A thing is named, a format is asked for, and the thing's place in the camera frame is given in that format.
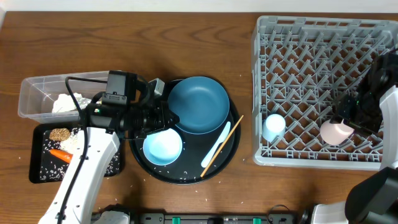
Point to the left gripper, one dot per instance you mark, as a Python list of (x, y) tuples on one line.
[(165, 120)]

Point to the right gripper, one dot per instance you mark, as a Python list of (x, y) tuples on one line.
[(344, 111)]

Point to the pink cup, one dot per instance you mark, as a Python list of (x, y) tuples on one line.
[(335, 133)]

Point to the light blue bowl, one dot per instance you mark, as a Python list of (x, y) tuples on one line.
[(163, 148)]

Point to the foil wrapper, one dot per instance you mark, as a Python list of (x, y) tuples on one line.
[(83, 102)]

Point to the white tissue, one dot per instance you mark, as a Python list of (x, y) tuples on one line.
[(64, 103)]

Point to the orange carrot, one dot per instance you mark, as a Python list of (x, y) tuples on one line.
[(64, 156)]

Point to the brown walnut shell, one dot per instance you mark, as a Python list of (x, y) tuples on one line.
[(59, 134)]

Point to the light blue cup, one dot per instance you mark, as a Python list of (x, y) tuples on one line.
[(273, 127)]

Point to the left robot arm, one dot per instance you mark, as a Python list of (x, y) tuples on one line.
[(128, 104)]

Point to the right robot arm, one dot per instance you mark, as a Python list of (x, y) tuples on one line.
[(374, 200)]

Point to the grey dishwasher rack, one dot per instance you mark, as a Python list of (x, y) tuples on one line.
[(301, 66)]

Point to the dark blue plate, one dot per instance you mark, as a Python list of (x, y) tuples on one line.
[(201, 103)]

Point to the round black tray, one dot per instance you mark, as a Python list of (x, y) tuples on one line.
[(187, 168)]

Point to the black rectangular tray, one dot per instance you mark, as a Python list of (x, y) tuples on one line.
[(45, 167)]

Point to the white plastic knife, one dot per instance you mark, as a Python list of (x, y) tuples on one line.
[(221, 138)]

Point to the clear plastic bin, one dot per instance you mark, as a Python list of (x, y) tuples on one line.
[(38, 94)]

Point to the wooden chopstick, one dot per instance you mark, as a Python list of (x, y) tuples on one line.
[(221, 147)]

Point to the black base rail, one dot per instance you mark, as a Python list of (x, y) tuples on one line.
[(160, 218)]

